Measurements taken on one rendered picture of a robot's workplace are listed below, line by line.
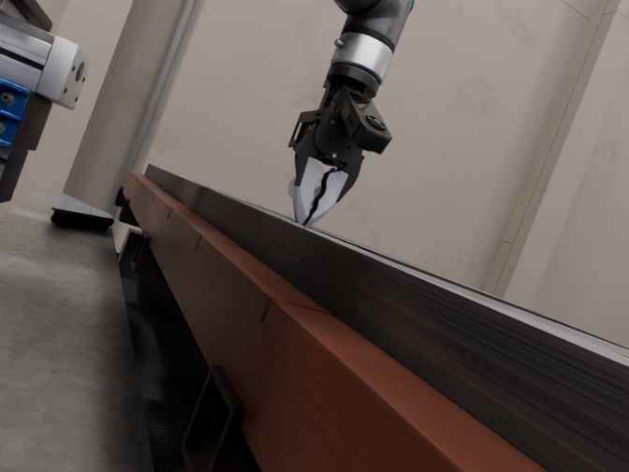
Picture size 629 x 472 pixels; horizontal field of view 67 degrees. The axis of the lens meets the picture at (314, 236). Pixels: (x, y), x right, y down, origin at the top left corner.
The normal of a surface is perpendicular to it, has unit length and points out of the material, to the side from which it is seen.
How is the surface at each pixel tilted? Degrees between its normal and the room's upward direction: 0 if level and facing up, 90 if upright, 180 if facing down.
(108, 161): 90
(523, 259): 90
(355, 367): 0
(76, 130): 90
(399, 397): 0
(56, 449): 0
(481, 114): 90
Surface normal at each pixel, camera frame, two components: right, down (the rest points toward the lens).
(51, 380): 0.36, -0.93
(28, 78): 0.31, 0.14
